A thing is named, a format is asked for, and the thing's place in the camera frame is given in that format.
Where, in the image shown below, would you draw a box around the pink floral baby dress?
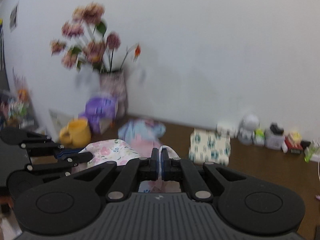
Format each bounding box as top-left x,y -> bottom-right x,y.
72,139 -> 181,193

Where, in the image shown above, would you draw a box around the yellow ceramic mug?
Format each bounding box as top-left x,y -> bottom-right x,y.
59,118 -> 92,148

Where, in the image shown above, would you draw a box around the white tube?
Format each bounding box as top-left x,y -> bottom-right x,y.
281,143 -> 288,153

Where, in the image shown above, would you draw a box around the grey tin box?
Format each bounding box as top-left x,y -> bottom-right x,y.
264,128 -> 285,150

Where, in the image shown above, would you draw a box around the lower purple tissue pack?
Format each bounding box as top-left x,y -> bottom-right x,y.
78,112 -> 112,134

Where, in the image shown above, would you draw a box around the purple tissue pack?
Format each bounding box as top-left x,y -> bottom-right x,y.
85,96 -> 118,120
78,112 -> 112,134

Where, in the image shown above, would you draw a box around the green white small boxes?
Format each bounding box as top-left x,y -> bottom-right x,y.
253,128 -> 265,147

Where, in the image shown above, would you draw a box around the cream green-flower folded cloth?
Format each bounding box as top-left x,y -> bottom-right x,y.
189,129 -> 231,166

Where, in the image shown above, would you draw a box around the dark red box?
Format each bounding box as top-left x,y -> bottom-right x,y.
285,137 -> 311,154

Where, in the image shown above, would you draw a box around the upper purple tissue pack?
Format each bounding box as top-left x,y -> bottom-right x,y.
85,96 -> 118,120

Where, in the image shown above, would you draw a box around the white power strip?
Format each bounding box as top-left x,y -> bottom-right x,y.
310,140 -> 319,162

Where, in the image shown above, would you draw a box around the black charger block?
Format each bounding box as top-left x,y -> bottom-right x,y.
270,122 -> 284,135

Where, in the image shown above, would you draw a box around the yellow sticky note stack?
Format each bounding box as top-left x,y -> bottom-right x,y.
288,132 -> 302,144

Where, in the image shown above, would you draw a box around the green spray bottle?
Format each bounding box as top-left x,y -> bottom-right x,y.
304,141 -> 319,163

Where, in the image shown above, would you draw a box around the white astronaut speaker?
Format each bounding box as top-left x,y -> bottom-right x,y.
237,114 -> 260,145

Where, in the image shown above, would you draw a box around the pink patterned flower vase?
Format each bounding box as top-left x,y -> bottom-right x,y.
99,70 -> 128,119

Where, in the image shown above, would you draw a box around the blue pink purple garment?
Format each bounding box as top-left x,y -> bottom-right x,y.
118,119 -> 166,157

